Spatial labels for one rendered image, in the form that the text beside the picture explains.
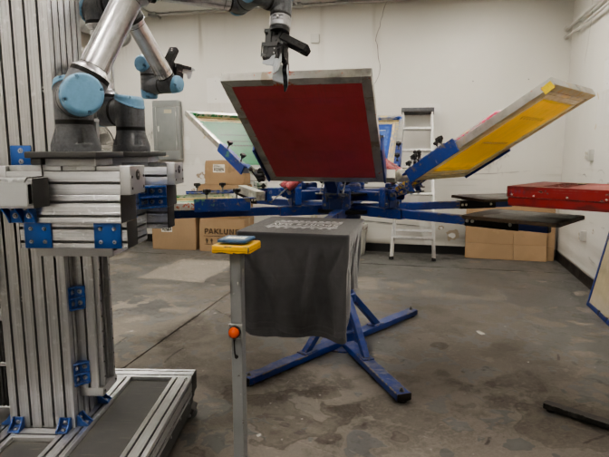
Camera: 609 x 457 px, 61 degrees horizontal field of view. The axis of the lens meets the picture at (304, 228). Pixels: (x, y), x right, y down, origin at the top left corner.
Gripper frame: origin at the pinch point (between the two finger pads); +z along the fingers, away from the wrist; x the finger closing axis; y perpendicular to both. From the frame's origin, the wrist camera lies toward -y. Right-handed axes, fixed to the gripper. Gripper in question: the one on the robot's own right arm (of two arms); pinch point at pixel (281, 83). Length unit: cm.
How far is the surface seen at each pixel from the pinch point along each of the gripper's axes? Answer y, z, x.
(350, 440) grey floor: -21, 133, -76
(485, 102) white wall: -113, -171, -445
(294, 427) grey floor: 5, 131, -81
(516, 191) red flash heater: -89, 19, -79
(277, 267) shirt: 5, 61, -31
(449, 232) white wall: -79, -22, -490
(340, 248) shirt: -19, 53, -29
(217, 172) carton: 205, -78, -426
